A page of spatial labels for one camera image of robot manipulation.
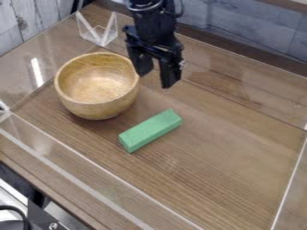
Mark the clear acrylic corner bracket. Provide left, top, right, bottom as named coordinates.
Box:
left=76, top=12, right=118, bottom=47

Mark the black cable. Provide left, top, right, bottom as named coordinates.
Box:
left=0, top=205, right=33, bottom=230

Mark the green rectangular block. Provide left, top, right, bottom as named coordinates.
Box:
left=118, top=109, right=182, bottom=153

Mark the wooden bowl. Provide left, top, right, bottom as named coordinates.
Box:
left=53, top=52, right=140, bottom=120

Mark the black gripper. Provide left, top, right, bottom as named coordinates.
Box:
left=122, top=0, right=184, bottom=89

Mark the black metal frame bracket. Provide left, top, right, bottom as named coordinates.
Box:
left=0, top=163, right=88, bottom=230

